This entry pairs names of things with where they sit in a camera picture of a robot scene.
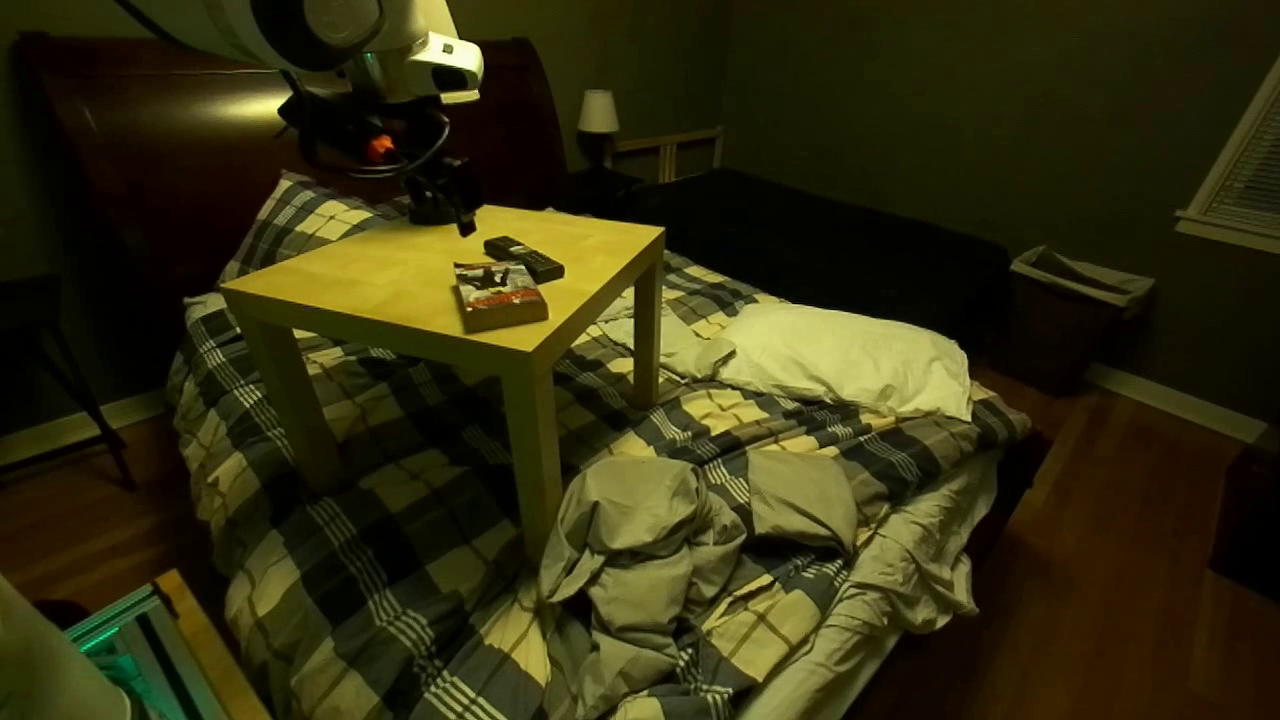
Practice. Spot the black remote control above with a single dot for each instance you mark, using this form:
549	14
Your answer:
522	258

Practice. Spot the plaid duvet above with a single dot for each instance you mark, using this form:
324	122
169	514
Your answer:
384	560

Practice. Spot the light wooden side table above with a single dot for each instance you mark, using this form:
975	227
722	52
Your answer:
384	282

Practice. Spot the dark wooden headboard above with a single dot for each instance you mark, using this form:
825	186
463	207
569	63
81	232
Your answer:
160	162

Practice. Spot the dark low bench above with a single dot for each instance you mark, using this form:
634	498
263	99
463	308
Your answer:
825	244

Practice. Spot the white bed sheet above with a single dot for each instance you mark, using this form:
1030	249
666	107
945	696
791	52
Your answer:
923	560

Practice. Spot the wooden board under platform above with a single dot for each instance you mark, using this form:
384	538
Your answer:
214	655

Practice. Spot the white pillow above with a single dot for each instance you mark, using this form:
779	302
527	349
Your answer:
855	363

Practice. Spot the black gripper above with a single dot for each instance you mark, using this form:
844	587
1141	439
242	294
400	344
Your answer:
362	133

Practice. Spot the black tripod stand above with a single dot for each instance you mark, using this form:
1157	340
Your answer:
52	363

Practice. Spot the white framed window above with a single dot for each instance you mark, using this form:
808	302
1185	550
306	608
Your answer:
1244	175

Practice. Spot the table lamp with white shade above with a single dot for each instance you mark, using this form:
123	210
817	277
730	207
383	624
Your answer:
596	114

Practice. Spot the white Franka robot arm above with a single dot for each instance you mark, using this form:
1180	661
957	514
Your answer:
334	24

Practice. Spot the light wooden nightstand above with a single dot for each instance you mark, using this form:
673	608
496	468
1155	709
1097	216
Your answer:
673	152

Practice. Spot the dark square waste bin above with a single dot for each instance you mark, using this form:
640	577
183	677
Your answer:
1072	326

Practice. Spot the aluminium robot base platform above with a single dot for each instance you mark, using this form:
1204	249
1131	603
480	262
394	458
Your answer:
140	655

